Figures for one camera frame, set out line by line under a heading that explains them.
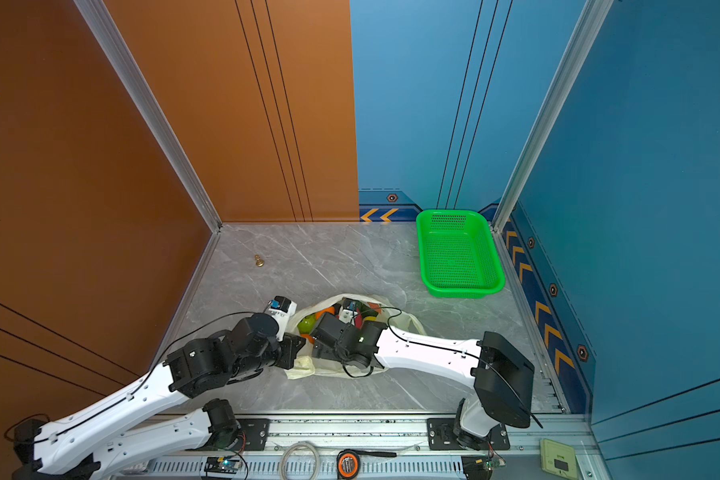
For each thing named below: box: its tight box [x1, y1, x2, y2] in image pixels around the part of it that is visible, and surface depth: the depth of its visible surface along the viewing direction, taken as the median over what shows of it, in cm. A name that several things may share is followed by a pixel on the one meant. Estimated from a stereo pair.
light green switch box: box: [540, 438, 578, 480], surface depth 70 cm
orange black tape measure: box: [336, 449, 397, 480], surface depth 69 cm
